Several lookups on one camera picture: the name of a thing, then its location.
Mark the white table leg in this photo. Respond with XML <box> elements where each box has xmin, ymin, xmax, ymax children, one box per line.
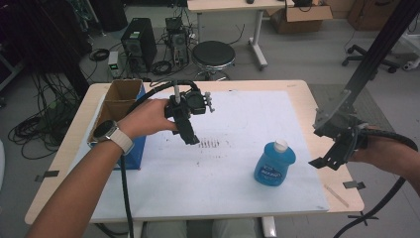
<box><xmin>262</xmin><ymin>216</ymin><xmax>277</xmax><ymax>238</ymax></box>

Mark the blue liquid bottle white cap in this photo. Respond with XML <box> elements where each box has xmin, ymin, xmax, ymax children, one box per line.
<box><xmin>253</xmin><ymin>138</ymin><xmax>297</xmax><ymax>187</ymax></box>

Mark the person's left hand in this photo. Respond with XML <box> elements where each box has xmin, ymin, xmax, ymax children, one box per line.
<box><xmin>117</xmin><ymin>97</ymin><xmax>179</xmax><ymax>141</ymax></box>

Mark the wristwatch with white strap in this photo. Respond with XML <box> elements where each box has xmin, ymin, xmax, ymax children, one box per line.
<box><xmin>92</xmin><ymin>119</ymin><xmax>135</xmax><ymax>157</ymax></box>

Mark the small grey power supply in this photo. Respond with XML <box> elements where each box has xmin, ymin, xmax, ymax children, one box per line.
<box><xmin>107</xmin><ymin>51</ymin><xmax>121</xmax><ymax>79</ymax></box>

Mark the black curtain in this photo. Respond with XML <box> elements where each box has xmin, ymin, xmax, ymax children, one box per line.
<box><xmin>0</xmin><ymin>0</ymin><xmax>91</xmax><ymax>97</ymax></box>

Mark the black tape piece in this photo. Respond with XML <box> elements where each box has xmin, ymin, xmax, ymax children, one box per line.
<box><xmin>34</xmin><ymin>170</ymin><xmax>60</xmax><ymax>182</ymax></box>
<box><xmin>342</xmin><ymin>180</ymin><xmax>367</xmax><ymax>190</ymax></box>

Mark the thin wooden stick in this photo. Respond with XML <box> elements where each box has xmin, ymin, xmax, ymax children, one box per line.
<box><xmin>323</xmin><ymin>183</ymin><xmax>350</xmax><ymax>208</ymax></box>

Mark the black office chair base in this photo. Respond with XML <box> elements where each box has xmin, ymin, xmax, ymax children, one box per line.
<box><xmin>341</xmin><ymin>44</ymin><xmax>401</xmax><ymax>74</ymax></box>

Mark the round black stool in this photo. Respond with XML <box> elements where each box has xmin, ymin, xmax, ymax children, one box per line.
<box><xmin>191</xmin><ymin>40</ymin><xmax>237</xmax><ymax>81</ymax></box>

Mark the closed cardboard box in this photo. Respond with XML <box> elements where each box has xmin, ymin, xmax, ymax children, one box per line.
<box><xmin>346</xmin><ymin>0</ymin><xmax>402</xmax><ymax>33</ymax></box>

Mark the white paper sheet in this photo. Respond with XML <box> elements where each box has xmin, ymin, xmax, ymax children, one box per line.
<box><xmin>67</xmin><ymin>89</ymin><xmax>330</xmax><ymax>223</ymax></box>

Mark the black computer tower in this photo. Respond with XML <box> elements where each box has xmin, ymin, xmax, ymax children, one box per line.
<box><xmin>120</xmin><ymin>17</ymin><xmax>158</xmax><ymax>73</ymax></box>

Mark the open cardboard box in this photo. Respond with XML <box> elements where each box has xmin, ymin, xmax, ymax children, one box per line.
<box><xmin>265</xmin><ymin>3</ymin><xmax>334</xmax><ymax>35</ymax></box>

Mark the coiled black cable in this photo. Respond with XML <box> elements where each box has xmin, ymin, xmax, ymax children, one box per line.
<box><xmin>88</xmin><ymin>48</ymin><xmax>111</xmax><ymax>62</ymax></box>
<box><xmin>151</xmin><ymin>59</ymin><xmax>172</xmax><ymax>76</ymax></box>

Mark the cardboard box with blue sides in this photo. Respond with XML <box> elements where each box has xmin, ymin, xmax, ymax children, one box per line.
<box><xmin>86</xmin><ymin>78</ymin><xmax>147</xmax><ymax>171</ymax></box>

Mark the black aluminium post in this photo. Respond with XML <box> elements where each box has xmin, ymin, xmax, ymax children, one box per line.
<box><xmin>343</xmin><ymin>0</ymin><xmax>420</xmax><ymax>100</ymax></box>

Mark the wooden desk with white legs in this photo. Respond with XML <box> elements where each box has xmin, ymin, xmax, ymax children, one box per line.
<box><xmin>186</xmin><ymin>0</ymin><xmax>295</xmax><ymax>71</ymax></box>

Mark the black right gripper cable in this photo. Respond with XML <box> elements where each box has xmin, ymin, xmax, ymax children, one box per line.
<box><xmin>332</xmin><ymin>128</ymin><xmax>420</xmax><ymax>238</ymax></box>

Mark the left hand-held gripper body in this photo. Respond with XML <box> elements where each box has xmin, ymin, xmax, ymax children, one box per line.
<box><xmin>163</xmin><ymin>79</ymin><xmax>216</xmax><ymax>119</ymax></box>

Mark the open computer case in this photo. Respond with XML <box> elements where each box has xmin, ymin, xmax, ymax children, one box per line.
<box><xmin>164</xmin><ymin>16</ymin><xmax>191</xmax><ymax>67</ymax></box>

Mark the black tape cross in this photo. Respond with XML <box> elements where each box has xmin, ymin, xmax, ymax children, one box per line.
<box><xmin>347</xmin><ymin>211</ymin><xmax>380</xmax><ymax>227</ymax></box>

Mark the dark grey floor mat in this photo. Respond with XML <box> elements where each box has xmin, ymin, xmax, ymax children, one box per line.
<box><xmin>308</xmin><ymin>83</ymin><xmax>397</xmax><ymax>133</ymax></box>

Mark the person's right hand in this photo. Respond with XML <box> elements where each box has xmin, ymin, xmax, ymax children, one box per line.
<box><xmin>349</xmin><ymin>138</ymin><xmax>390</xmax><ymax>167</ymax></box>

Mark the bundle of black floor cables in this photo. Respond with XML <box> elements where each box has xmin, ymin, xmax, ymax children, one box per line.
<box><xmin>8</xmin><ymin>72</ymin><xmax>83</xmax><ymax>161</ymax></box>

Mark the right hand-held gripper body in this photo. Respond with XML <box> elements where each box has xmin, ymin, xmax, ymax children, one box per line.
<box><xmin>312</xmin><ymin>88</ymin><xmax>369</xmax><ymax>153</ymax></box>

